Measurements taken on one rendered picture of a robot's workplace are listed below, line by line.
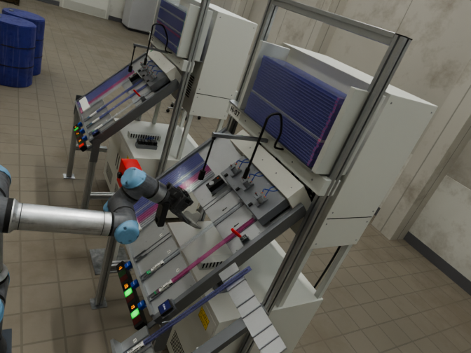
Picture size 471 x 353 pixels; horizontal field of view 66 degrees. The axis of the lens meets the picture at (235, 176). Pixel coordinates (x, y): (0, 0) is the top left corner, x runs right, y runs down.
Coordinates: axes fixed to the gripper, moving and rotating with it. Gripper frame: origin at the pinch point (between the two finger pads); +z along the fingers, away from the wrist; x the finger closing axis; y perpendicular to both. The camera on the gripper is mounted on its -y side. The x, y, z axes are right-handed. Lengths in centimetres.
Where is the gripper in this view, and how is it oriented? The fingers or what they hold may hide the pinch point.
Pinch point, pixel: (193, 218)
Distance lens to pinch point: 146.6
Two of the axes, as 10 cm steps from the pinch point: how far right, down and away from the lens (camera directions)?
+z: 5.7, 4.4, 6.9
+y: 6.8, -7.3, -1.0
